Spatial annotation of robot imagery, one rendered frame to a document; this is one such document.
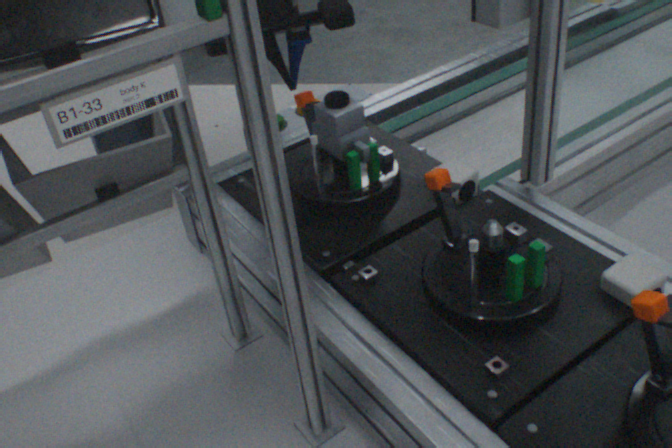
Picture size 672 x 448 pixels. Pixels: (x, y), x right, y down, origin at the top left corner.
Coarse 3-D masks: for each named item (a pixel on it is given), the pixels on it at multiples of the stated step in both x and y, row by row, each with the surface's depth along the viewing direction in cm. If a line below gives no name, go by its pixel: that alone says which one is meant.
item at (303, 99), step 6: (294, 96) 88; (300, 96) 86; (306, 96) 87; (312, 96) 87; (300, 102) 87; (306, 102) 87; (312, 102) 86; (306, 108) 87; (312, 108) 85; (306, 114) 88; (312, 114) 88; (306, 120) 88; (312, 120) 88; (306, 126) 89; (312, 132) 88
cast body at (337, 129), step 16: (336, 96) 80; (320, 112) 81; (336, 112) 79; (352, 112) 80; (320, 128) 83; (336, 128) 79; (352, 128) 81; (368, 128) 82; (320, 144) 84; (336, 144) 81; (352, 144) 81; (368, 160) 81
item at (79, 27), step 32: (0, 0) 42; (32, 0) 42; (64, 0) 43; (96, 0) 44; (128, 0) 44; (0, 32) 42; (32, 32) 42; (64, 32) 43; (96, 32) 44; (128, 32) 44; (0, 64) 42; (32, 64) 46
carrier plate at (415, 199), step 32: (288, 160) 94; (416, 160) 90; (256, 192) 88; (416, 192) 84; (320, 224) 81; (352, 224) 81; (384, 224) 80; (416, 224) 81; (320, 256) 76; (352, 256) 76
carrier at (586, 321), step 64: (384, 256) 75; (448, 256) 71; (512, 256) 63; (576, 256) 72; (384, 320) 67; (448, 320) 66; (512, 320) 64; (576, 320) 65; (448, 384) 61; (512, 384) 60
